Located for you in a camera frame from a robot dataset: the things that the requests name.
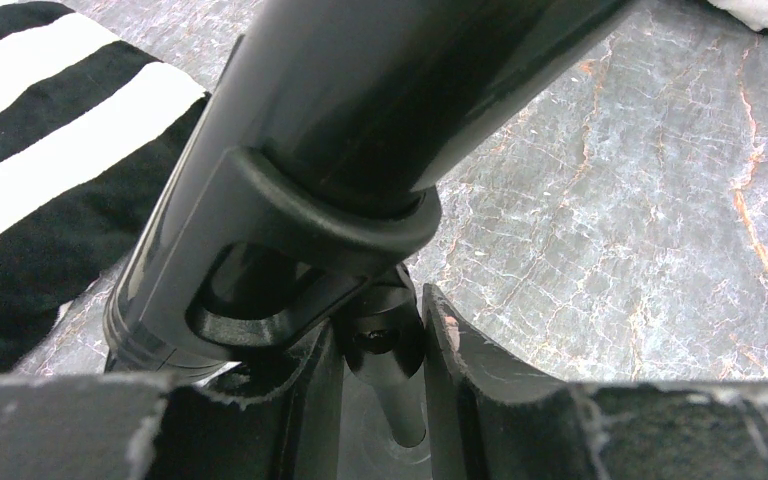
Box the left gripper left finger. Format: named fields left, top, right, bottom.
left=0, top=326, right=342, bottom=479

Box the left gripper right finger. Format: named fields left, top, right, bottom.
left=422, top=284, right=768, bottom=479

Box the black mic stand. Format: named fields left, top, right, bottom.
left=185, top=146, right=444, bottom=458

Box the black microphone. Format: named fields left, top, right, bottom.
left=104, top=1, right=631, bottom=381

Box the striped black white cloth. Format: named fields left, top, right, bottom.
left=0, top=1, right=210, bottom=373

